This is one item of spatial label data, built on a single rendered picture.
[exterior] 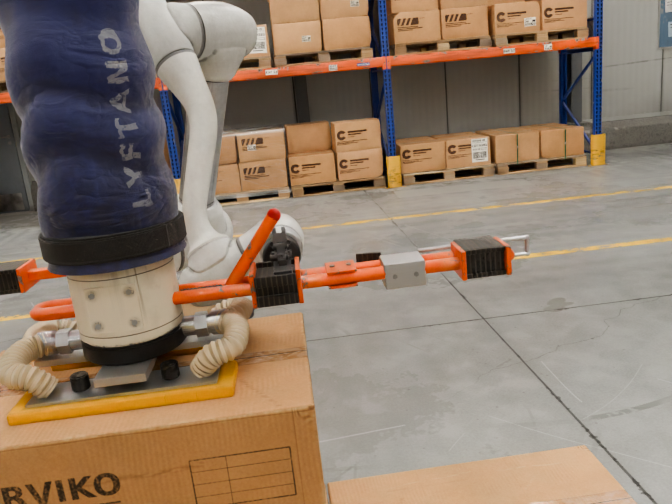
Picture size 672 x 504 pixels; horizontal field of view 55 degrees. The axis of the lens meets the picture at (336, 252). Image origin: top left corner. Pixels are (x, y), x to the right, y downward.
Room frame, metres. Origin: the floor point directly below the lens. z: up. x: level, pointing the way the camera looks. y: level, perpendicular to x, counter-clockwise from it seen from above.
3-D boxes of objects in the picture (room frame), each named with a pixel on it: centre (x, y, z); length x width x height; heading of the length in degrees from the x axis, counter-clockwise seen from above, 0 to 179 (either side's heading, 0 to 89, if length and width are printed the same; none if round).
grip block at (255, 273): (1.05, 0.10, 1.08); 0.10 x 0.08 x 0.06; 3
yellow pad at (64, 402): (0.94, 0.35, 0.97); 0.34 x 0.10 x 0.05; 93
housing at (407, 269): (1.06, -0.11, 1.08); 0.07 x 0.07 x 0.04; 3
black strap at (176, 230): (1.04, 0.36, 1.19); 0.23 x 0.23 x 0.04
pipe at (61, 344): (1.04, 0.35, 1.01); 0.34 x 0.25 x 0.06; 93
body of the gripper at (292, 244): (1.21, 0.11, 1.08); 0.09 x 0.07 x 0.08; 5
